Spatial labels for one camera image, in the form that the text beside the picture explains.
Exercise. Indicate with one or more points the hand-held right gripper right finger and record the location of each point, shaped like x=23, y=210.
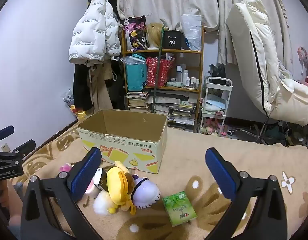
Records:
x=219, y=172

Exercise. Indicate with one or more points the cream curtain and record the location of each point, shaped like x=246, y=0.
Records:
x=169, y=0

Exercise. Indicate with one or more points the colourful printed bag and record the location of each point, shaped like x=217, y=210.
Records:
x=135, y=35

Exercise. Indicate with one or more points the wooden shelf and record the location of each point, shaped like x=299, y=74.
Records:
x=169, y=51

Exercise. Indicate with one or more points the white wall outlet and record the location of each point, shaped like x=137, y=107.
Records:
x=4, y=147

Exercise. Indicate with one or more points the purple plush doll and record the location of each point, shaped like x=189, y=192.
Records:
x=146, y=190

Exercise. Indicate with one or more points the blonde wig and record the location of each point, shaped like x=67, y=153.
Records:
x=152, y=33

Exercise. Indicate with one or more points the black cup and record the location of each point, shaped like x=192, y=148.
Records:
x=102, y=180

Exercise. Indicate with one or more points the green tissue packet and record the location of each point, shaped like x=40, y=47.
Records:
x=179, y=208

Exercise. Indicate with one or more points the yellow plush toy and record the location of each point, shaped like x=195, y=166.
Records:
x=116, y=182

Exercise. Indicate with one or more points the white puffer jacket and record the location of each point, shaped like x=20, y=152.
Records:
x=91, y=30

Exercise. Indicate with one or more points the black box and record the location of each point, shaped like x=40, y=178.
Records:
x=171, y=41

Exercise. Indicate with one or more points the row of white bottles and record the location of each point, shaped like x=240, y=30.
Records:
x=185, y=76

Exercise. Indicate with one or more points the person's left hand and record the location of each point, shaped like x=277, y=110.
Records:
x=12, y=197

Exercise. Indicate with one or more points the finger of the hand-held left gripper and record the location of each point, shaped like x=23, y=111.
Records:
x=26, y=146
x=6, y=131

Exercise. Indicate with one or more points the beige patterned blanket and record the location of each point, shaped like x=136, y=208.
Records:
x=219, y=145

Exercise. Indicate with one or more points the pink plush toy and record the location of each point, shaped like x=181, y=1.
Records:
x=66, y=167

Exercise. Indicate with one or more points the black coat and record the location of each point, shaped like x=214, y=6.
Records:
x=81, y=87

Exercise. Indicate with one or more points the teal bag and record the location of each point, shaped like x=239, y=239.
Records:
x=135, y=75

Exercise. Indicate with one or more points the pink swirl roll plush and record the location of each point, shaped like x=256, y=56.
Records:
x=92, y=191

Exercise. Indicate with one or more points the printed cardboard box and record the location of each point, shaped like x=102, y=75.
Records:
x=134, y=150

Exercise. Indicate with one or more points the white plastic bag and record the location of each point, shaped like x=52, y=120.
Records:
x=192, y=30

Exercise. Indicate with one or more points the stack of old books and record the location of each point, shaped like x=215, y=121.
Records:
x=137, y=102

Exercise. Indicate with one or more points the red gift bag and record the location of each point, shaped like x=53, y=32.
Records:
x=156, y=71

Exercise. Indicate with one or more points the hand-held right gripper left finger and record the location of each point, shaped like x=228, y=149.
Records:
x=86, y=170

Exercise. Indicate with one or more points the clear plastic bag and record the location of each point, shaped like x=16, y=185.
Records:
x=131, y=60

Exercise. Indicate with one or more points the yellow red packet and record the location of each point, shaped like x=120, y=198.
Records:
x=79, y=113

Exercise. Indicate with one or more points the black bag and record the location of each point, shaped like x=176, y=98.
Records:
x=217, y=70

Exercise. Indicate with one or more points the pile of small plush toys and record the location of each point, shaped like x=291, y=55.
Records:
x=212, y=127

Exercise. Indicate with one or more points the white trolley cart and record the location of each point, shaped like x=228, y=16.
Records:
x=216, y=78

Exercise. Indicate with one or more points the green pole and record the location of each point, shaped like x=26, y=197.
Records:
x=159, y=62

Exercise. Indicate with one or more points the beige coat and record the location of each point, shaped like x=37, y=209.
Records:
x=99, y=92

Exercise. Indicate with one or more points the pile of magazines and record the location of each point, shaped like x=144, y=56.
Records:
x=179, y=112

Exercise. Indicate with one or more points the cream padded chair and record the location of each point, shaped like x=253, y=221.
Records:
x=256, y=42

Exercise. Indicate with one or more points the light green cloth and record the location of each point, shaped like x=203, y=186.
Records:
x=174, y=83

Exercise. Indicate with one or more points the light blue cloth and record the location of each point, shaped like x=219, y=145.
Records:
x=214, y=103

